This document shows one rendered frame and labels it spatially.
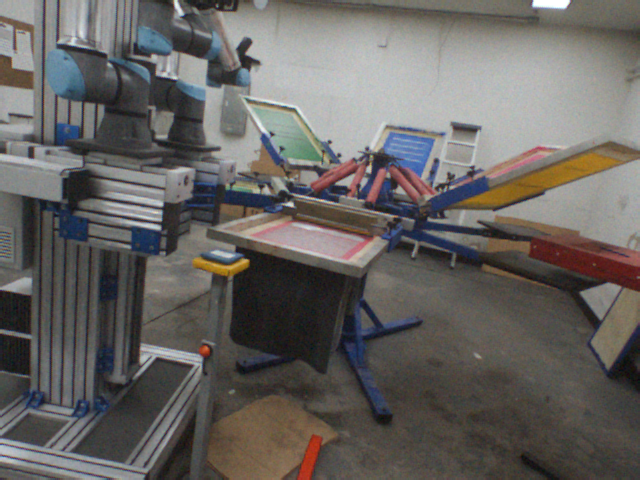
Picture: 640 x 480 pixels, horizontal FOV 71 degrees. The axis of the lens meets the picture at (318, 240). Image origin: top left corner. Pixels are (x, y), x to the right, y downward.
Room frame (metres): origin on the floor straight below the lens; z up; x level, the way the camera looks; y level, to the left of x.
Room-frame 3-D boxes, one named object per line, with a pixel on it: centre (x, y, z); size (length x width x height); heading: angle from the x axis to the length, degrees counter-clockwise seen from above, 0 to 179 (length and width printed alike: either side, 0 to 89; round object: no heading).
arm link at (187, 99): (1.82, 0.60, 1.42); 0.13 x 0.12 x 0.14; 63
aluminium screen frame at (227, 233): (1.84, 0.01, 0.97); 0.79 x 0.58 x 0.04; 163
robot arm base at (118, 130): (1.33, 0.61, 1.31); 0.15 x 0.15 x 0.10
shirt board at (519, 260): (2.36, -0.76, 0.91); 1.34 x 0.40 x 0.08; 43
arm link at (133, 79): (1.32, 0.62, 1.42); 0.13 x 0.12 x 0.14; 152
